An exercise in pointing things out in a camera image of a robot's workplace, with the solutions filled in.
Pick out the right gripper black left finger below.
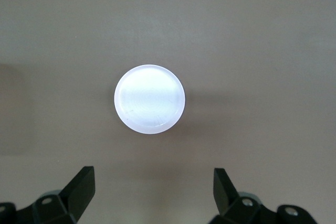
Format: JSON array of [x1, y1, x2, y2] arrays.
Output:
[[0, 165, 96, 224]]

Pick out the pink round plate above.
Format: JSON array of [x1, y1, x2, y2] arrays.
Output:
[[113, 63, 186, 135]]

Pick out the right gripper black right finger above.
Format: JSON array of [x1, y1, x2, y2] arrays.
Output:
[[209, 167, 320, 224]]

